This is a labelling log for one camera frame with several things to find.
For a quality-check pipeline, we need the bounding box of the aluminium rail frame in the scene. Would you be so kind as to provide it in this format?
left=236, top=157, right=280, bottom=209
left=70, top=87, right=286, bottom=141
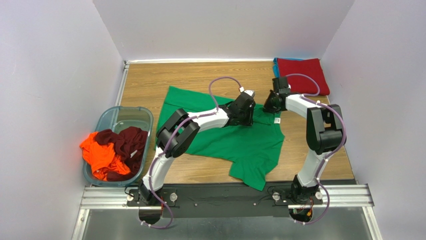
left=72, top=180, right=382, bottom=240

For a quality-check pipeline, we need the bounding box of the red folded t-shirt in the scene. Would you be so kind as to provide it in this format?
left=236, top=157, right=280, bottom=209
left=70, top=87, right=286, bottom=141
left=282, top=58, right=331, bottom=96

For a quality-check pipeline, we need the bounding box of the blue folded t-shirt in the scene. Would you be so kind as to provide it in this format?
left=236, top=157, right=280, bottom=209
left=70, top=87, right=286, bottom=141
left=272, top=57, right=302, bottom=78

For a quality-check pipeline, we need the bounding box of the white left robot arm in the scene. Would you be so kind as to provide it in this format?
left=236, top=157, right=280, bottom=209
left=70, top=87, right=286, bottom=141
left=138, top=90, right=256, bottom=205

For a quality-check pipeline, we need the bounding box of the orange t-shirt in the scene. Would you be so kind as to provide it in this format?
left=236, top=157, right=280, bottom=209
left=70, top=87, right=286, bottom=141
left=79, top=132, right=131, bottom=181

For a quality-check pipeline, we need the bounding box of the clear blue plastic bin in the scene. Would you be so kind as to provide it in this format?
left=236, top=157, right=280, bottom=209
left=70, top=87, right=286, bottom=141
left=82, top=106, right=154, bottom=187

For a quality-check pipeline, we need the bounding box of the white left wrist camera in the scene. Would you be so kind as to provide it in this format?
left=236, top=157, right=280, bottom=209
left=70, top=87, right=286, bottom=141
left=238, top=87, right=255, bottom=98

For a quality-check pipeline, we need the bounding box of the green t-shirt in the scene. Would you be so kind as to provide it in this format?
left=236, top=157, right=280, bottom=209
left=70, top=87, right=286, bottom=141
left=157, top=86, right=285, bottom=191

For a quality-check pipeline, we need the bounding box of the maroon t-shirt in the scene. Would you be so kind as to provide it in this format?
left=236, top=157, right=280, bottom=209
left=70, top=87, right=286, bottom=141
left=94, top=126, right=148, bottom=182

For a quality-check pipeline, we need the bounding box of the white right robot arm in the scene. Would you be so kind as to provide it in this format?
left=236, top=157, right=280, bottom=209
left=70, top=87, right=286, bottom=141
left=263, top=76, right=347, bottom=204

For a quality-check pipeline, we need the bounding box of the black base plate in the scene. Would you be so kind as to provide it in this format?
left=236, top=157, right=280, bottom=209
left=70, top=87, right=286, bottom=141
left=126, top=181, right=327, bottom=223

